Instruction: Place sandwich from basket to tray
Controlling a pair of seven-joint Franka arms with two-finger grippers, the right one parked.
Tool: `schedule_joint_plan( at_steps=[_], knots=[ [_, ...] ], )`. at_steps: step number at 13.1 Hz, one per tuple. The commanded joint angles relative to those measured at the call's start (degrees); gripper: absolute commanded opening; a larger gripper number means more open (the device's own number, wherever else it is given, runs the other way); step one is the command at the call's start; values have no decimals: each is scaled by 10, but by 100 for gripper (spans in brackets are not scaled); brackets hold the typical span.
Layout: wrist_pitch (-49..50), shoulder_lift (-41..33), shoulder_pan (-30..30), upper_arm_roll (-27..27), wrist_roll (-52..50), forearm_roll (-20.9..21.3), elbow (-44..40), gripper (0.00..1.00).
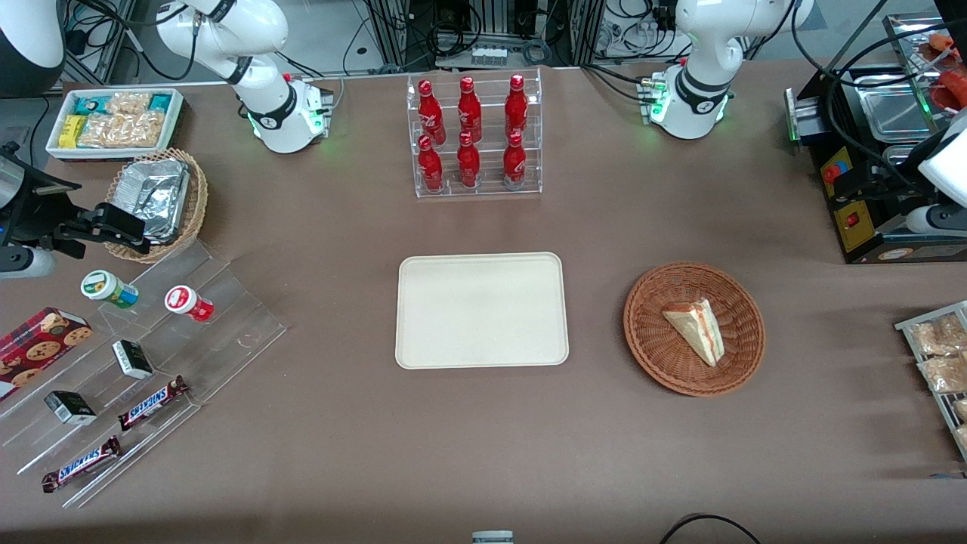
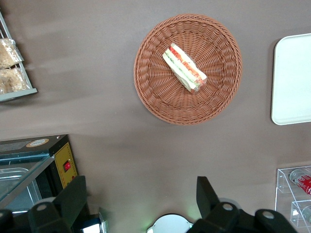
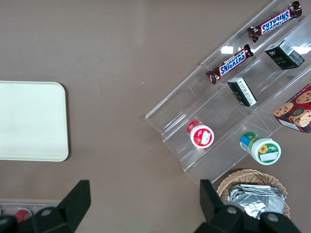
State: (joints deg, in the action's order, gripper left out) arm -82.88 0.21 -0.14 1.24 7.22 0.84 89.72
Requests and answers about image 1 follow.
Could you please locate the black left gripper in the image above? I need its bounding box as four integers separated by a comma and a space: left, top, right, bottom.
843, 163, 934, 212

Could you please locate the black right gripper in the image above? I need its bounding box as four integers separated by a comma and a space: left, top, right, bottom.
6, 198, 150, 258

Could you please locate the triangle sandwich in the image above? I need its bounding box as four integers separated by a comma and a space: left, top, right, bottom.
662, 298, 726, 368

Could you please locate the silver foil tray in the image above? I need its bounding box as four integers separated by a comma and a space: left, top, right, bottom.
113, 158, 190, 244

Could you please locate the light wicker basket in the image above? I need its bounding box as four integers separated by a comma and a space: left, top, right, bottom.
104, 148, 209, 264

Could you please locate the stainless steel tray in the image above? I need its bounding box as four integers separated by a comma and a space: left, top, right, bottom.
882, 11, 967, 114

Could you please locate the brown round wicker basket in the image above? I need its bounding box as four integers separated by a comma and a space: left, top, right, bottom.
623, 261, 767, 397

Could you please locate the cream rectangular tray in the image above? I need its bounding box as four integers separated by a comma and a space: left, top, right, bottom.
395, 252, 570, 370

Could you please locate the black control box with e-stop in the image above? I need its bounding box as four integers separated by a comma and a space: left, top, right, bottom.
784, 64, 967, 265

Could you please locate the green lidded cup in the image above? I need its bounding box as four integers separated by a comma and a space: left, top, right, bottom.
81, 270, 140, 309

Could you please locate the stainless steel pan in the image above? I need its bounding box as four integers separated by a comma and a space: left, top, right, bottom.
860, 74, 934, 143

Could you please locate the red lidded cup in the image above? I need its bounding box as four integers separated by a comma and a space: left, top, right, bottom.
165, 285, 215, 323

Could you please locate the clear bag of peanuts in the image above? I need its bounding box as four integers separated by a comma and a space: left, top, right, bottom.
106, 92, 153, 116
78, 112, 167, 148

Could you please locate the white rectangular snack bin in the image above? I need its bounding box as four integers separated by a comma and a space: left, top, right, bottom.
45, 88, 185, 162

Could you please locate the small black white box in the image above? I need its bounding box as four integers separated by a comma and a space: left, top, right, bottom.
112, 340, 154, 380
44, 391, 97, 425

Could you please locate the clear acrylic stepped shelf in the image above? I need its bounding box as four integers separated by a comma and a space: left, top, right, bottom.
0, 240, 289, 508

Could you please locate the red cookie box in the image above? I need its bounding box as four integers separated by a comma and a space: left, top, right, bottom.
0, 307, 94, 401

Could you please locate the clear bag of snacks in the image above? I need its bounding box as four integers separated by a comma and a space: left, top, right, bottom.
916, 354, 967, 394
909, 314, 967, 357

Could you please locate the brown snickers bar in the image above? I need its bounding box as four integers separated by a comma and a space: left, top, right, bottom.
118, 376, 190, 431
42, 436, 122, 493

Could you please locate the red cola bottle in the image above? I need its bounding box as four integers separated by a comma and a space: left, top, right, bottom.
418, 79, 446, 144
418, 136, 444, 192
503, 132, 527, 188
505, 73, 529, 141
457, 132, 481, 188
458, 76, 483, 143

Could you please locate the clear acrylic bottle rack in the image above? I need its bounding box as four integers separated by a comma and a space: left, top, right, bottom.
406, 66, 543, 199

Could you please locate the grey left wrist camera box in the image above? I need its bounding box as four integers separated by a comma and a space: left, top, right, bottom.
905, 204, 967, 236

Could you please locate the white wire rack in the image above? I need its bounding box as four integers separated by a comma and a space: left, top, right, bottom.
894, 300, 967, 463

